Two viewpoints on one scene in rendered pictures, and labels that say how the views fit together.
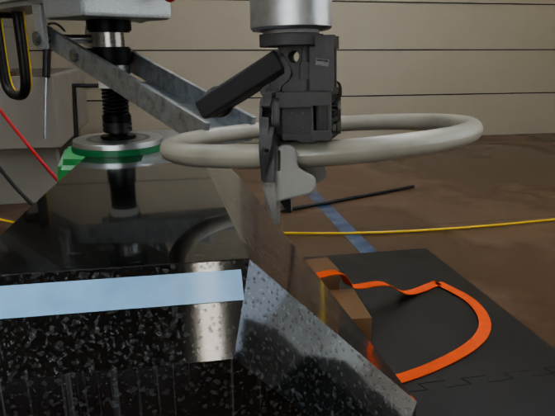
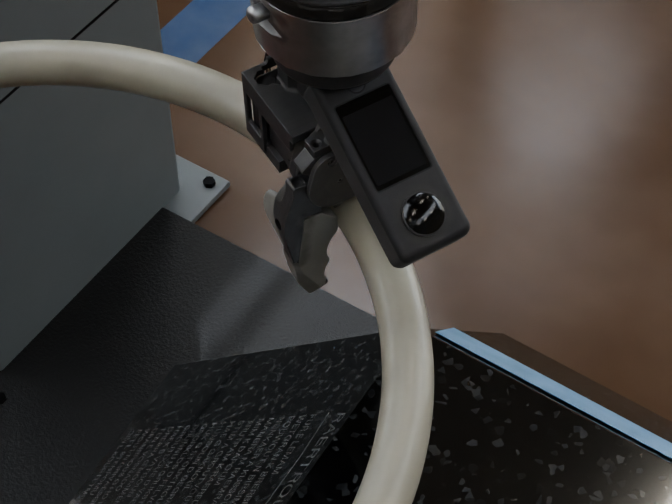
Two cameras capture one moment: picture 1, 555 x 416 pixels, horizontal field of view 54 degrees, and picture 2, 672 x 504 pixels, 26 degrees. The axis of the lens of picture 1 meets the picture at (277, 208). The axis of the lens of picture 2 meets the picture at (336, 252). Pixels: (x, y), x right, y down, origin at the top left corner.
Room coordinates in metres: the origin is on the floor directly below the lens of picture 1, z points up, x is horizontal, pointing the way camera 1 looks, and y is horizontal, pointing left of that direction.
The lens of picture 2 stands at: (1.06, 0.41, 1.60)
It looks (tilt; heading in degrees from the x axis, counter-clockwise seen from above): 51 degrees down; 224
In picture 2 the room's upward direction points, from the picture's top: straight up
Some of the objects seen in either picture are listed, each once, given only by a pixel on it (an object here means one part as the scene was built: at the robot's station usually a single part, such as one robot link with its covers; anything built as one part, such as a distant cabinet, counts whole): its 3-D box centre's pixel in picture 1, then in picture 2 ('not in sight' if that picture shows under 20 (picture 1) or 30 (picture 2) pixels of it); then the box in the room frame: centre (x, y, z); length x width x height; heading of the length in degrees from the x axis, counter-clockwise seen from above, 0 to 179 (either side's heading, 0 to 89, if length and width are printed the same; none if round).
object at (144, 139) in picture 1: (118, 140); not in sight; (1.32, 0.39, 0.83); 0.21 x 0.21 x 0.01
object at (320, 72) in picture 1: (298, 89); (328, 92); (0.63, -0.02, 1.00); 0.09 x 0.08 x 0.12; 75
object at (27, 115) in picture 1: (33, 130); not in sight; (4.10, 1.85, 0.43); 1.30 x 0.62 x 0.86; 11
